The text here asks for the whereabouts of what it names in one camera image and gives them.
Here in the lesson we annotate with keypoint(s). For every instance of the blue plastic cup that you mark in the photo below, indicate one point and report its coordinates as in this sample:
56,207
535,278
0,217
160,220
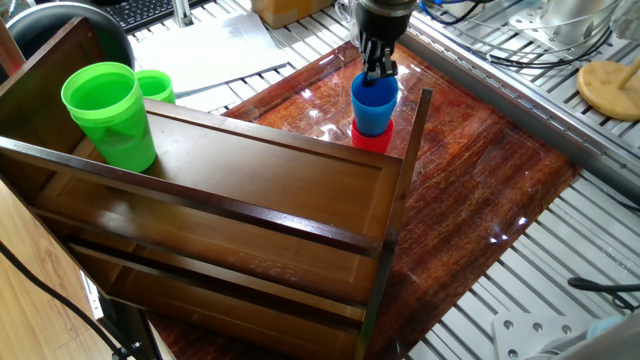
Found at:
372,110

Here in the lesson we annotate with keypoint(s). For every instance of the white paper sheet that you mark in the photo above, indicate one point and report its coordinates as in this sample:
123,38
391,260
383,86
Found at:
210,50

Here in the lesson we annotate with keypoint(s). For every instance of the green plastic cup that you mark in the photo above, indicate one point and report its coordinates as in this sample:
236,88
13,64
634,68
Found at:
120,140

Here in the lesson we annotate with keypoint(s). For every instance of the dark wooden shelf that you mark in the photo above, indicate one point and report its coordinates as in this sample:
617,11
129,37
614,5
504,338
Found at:
280,190

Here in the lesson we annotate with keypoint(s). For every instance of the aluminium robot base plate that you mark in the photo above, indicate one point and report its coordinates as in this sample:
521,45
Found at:
525,335

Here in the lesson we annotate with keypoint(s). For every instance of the black keyboard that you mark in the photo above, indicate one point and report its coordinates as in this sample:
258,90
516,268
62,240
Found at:
140,12

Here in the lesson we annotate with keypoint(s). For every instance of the black chair with grey rim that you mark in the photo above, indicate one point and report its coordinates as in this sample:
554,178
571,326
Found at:
112,37

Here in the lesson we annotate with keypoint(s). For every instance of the yellowish cardboard box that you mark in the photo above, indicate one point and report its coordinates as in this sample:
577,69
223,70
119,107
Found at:
285,12

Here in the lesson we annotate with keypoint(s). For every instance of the aluminium frame rail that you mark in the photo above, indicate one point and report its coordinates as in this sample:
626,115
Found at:
500,95

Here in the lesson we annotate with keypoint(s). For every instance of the red plastic cup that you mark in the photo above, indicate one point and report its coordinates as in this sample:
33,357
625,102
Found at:
370,142

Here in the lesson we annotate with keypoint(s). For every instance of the round wooden stand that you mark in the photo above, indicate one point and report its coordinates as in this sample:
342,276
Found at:
600,95

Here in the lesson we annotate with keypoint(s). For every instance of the wood grain table mat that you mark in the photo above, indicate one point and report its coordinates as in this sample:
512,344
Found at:
475,175

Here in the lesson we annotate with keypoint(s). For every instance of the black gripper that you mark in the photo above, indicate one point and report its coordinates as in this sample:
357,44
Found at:
382,25

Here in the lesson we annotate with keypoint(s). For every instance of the aluminium plate with cylinder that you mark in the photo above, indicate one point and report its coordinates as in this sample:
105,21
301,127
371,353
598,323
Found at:
565,15

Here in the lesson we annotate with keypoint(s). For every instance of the green cup at bottom edge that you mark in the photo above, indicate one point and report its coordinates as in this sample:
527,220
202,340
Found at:
156,86

